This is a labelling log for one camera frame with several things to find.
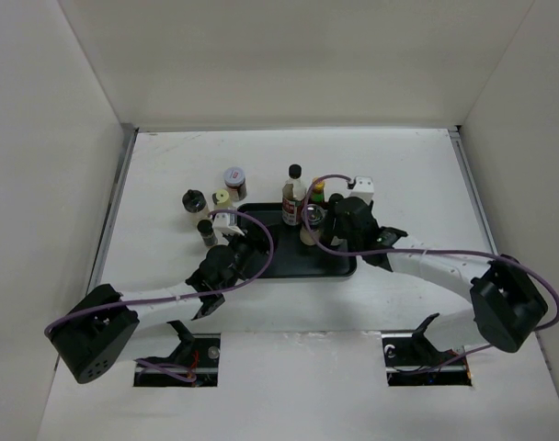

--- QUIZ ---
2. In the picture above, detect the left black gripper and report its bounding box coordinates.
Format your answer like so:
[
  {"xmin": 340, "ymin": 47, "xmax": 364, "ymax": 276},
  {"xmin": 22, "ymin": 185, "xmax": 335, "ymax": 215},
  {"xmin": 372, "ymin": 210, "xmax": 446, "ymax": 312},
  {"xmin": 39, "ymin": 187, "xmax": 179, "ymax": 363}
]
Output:
[{"xmin": 222, "ymin": 221, "xmax": 280, "ymax": 291}]

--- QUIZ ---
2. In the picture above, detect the silver-lid white powder jar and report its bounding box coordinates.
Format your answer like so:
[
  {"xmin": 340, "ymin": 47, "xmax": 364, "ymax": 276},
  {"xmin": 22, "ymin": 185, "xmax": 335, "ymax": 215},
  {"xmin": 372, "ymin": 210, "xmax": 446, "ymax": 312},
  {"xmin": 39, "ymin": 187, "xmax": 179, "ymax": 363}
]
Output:
[{"xmin": 299, "ymin": 204, "xmax": 325, "ymax": 246}]

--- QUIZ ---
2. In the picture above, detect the yellow-cap red sauce bottle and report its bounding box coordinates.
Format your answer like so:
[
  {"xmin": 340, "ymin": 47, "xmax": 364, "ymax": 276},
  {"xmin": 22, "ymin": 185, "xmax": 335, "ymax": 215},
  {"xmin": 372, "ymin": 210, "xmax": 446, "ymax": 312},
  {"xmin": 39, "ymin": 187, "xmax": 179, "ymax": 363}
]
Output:
[{"xmin": 309, "ymin": 177, "xmax": 327, "ymax": 208}]

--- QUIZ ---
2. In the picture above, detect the tall black-cap sauce bottle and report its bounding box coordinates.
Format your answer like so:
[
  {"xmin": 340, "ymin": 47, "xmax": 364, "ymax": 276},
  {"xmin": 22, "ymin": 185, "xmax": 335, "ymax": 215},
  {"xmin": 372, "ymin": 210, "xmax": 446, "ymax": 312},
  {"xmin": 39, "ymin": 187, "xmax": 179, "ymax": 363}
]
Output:
[{"xmin": 282, "ymin": 164, "xmax": 307, "ymax": 226}]

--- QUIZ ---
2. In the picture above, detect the red-label lid brown jar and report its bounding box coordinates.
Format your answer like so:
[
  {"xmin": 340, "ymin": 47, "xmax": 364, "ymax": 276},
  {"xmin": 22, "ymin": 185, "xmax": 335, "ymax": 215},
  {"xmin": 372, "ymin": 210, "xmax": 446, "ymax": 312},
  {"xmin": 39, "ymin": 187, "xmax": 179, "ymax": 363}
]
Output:
[{"xmin": 223, "ymin": 166, "xmax": 247, "ymax": 201}]

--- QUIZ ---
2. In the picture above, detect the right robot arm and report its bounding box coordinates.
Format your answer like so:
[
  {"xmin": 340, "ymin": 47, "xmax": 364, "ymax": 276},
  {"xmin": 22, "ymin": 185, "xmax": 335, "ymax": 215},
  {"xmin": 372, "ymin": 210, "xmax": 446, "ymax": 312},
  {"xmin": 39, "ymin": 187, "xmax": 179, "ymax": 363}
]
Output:
[{"xmin": 323, "ymin": 196, "xmax": 548, "ymax": 364}]

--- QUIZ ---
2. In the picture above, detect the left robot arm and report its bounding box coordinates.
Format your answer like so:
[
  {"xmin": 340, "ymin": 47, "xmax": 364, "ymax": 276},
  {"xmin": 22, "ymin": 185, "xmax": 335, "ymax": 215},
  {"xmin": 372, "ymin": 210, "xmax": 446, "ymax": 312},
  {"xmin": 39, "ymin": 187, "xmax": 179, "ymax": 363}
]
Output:
[{"xmin": 45, "ymin": 223, "xmax": 275, "ymax": 384}]

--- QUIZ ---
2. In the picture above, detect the small dark pepper bottle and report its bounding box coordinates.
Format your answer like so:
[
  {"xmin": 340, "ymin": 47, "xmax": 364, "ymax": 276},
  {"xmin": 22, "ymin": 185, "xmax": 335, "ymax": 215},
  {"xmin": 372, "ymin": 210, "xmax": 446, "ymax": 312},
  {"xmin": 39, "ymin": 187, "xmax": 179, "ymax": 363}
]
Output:
[{"xmin": 197, "ymin": 219, "xmax": 218, "ymax": 248}]

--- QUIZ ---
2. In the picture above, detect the black plastic tray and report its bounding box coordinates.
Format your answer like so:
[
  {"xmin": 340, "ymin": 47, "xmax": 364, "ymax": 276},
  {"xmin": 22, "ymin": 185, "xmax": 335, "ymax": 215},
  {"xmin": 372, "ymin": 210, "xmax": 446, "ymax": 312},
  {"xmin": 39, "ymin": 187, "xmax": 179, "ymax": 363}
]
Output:
[{"xmin": 238, "ymin": 202, "xmax": 357, "ymax": 278}]

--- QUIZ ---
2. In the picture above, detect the yellow-cap white powder jar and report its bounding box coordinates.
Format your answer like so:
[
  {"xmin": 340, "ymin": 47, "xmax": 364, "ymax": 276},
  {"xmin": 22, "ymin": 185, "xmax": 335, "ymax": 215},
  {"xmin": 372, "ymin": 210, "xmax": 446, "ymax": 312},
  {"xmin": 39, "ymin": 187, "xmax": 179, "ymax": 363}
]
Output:
[{"xmin": 211, "ymin": 189, "xmax": 235, "ymax": 210}]

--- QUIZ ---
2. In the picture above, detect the black-cap shaker jar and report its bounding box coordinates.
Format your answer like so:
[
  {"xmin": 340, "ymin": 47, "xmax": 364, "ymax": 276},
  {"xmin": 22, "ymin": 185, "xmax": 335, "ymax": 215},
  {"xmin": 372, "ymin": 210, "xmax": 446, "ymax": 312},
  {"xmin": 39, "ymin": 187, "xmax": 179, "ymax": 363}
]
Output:
[{"xmin": 181, "ymin": 189, "xmax": 210, "ymax": 224}]

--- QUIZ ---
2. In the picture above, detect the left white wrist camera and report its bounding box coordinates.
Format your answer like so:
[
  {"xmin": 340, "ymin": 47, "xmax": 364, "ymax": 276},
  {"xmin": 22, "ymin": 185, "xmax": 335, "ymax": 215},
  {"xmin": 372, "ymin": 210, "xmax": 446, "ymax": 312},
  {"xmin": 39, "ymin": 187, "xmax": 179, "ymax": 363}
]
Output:
[{"xmin": 212, "ymin": 210, "xmax": 244, "ymax": 235}]

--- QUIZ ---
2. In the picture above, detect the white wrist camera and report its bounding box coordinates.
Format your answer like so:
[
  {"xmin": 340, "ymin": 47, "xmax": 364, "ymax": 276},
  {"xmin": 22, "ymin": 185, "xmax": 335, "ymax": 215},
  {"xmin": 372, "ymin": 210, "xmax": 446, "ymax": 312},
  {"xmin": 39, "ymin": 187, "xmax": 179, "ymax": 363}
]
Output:
[
  {"xmin": 212, "ymin": 210, "xmax": 244, "ymax": 235},
  {"xmin": 348, "ymin": 175, "xmax": 375, "ymax": 205}
]

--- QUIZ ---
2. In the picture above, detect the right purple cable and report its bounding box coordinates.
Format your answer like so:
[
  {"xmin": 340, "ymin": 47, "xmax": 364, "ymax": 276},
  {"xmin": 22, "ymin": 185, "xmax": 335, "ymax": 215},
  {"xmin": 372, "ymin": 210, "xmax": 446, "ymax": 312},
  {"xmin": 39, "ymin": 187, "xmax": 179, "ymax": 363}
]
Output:
[{"xmin": 303, "ymin": 173, "xmax": 559, "ymax": 374}]

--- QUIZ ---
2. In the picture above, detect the purple cable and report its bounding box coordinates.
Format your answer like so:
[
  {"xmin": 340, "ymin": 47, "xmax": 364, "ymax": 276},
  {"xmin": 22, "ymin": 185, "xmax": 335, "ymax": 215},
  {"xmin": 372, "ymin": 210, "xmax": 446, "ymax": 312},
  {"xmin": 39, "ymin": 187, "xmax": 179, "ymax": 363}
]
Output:
[
  {"xmin": 303, "ymin": 173, "xmax": 559, "ymax": 374},
  {"xmin": 43, "ymin": 209, "xmax": 276, "ymax": 383}
]

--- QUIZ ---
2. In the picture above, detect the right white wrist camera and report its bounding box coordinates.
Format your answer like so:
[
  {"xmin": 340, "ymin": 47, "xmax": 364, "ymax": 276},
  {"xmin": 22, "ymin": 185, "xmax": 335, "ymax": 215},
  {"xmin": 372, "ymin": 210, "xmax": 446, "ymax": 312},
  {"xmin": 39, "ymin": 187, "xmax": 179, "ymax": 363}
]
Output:
[{"xmin": 348, "ymin": 175, "xmax": 375, "ymax": 205}]

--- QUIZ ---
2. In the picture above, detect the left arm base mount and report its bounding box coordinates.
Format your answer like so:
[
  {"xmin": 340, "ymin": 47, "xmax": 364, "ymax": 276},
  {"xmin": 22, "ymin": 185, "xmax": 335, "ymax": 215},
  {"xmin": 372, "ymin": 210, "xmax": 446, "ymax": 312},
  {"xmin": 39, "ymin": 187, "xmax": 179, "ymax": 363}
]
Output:
[{"xmin": 133, "ymin": 321, "xmax": 222, "ymax": 388}]

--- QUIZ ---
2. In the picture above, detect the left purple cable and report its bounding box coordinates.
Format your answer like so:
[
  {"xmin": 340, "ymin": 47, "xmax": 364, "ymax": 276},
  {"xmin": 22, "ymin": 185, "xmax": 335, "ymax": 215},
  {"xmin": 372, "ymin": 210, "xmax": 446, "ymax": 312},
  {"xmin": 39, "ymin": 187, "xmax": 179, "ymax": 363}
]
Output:
[{"xmin": 43, "ymin": 209, "xmax": 276, "ymax": 383}]

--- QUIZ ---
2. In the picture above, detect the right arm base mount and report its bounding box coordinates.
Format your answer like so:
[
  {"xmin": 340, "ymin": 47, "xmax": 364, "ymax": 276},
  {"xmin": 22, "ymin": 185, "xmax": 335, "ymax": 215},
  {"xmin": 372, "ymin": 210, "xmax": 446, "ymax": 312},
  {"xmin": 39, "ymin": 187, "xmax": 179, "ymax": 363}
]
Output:
[{"xmin": 382, "ymin": 313, "xmax": 472, "ymax": 387}]

